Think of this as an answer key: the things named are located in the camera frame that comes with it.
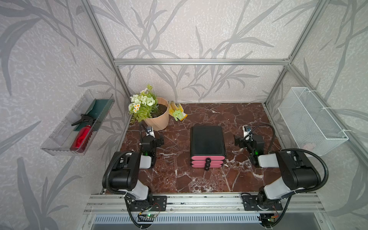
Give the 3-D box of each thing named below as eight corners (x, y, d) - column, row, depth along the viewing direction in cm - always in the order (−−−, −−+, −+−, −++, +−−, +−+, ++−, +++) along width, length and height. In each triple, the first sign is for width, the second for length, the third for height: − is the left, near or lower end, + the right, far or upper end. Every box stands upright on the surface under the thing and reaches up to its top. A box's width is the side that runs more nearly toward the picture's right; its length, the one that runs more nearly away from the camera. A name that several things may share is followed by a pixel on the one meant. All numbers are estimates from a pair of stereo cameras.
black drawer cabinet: (190, 166, 89) (189, 154, 75) (190, 140, 101) (190, 125, 87) (221, 166, 89) (226, 154, 75) (218, 140, 101) (222, 125, 87)
